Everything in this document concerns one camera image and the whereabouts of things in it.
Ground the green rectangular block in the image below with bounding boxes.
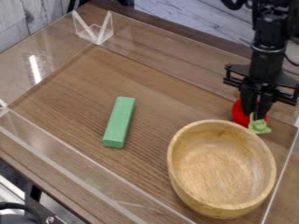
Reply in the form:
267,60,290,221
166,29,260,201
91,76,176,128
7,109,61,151
103,96,136,148

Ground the clear acrylic corner bracket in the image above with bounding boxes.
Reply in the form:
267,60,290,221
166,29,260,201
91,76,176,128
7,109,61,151
71,11,113,46

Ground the wooden oval bowl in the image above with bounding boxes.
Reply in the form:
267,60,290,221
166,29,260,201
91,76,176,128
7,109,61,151
167,119,276,219

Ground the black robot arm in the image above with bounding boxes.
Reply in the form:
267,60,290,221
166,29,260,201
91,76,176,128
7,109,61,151
220,0,299,120

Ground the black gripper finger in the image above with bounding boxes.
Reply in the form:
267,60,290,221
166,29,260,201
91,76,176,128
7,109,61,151
240,86,258,116
256,93,276,120

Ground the black table frame bracket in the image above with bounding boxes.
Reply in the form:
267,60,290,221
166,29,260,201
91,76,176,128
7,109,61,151
24,185,67,224

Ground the red plush fruit green stem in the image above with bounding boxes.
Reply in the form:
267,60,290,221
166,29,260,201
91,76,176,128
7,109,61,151
231,100,272,135

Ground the clear acrylic tray wall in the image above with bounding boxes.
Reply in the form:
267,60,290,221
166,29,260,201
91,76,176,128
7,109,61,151
0,101,195,224

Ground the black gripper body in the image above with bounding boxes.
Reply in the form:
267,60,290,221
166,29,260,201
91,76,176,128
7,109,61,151
223,64,299,106

